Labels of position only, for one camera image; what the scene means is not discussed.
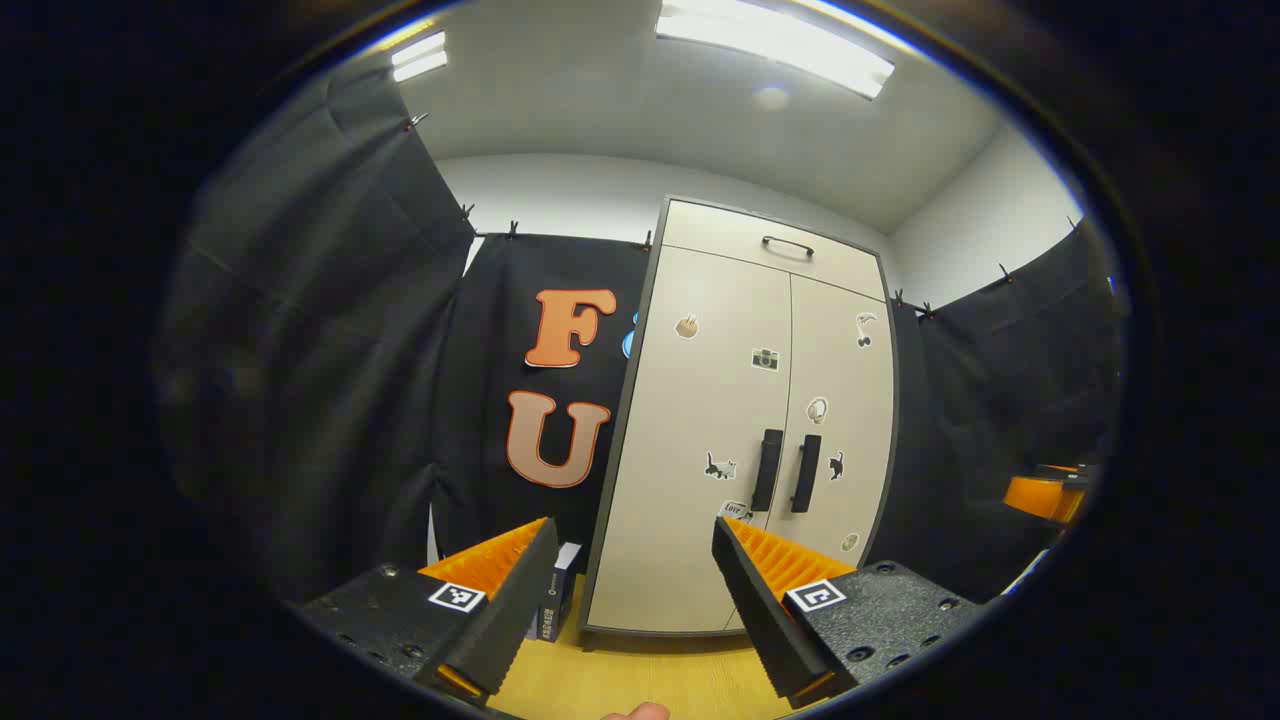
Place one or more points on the white double-door shoe cabinet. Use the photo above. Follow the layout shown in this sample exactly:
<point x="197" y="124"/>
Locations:
<point x="720" y="232"/>

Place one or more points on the white cabinet door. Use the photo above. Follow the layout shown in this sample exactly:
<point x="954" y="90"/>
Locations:
<point x="690" y="400"/>
<point x="840" y="380"/>

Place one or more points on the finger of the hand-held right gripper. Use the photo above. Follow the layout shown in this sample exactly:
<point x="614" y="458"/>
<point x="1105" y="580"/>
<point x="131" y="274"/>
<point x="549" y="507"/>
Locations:
<point x="1040" y="497"/>

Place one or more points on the small ceiling light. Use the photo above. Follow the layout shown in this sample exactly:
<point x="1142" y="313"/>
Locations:
<point x="420" y="57"/>

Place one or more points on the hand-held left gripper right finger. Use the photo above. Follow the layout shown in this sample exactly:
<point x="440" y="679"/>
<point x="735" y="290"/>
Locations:
<point x="760" y="620"/>

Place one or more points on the large ceiling light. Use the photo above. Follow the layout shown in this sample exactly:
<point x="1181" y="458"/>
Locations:
<point x="775" y="40"/>

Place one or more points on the black and white box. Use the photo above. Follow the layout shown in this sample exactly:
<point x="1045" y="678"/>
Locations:
<point x="555" y="600"/>

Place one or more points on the black backdrop cloth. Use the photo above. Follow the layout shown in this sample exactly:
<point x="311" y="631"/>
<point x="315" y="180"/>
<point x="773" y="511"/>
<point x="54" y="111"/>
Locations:
<point x="300" y="350"/>

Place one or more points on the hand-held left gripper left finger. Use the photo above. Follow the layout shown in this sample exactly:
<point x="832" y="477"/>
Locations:
<point x="520" y="610"/>

